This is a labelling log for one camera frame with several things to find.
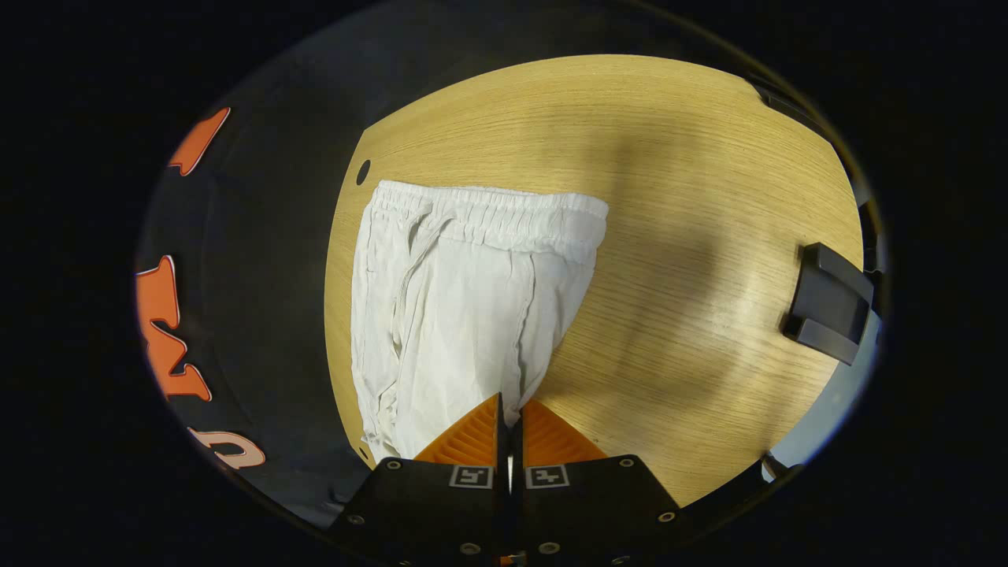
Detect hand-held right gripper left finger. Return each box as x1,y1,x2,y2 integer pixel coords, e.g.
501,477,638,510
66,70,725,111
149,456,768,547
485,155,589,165
327,393,506,566

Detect white jeans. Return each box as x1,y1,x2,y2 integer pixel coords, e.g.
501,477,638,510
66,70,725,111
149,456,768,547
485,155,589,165
349,180,610,464

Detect black plastic block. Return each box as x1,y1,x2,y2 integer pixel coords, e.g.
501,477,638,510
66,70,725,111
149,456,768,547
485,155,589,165
781,242,876,365

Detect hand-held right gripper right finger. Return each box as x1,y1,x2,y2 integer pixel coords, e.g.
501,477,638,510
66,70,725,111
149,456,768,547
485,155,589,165
510,398,687,566

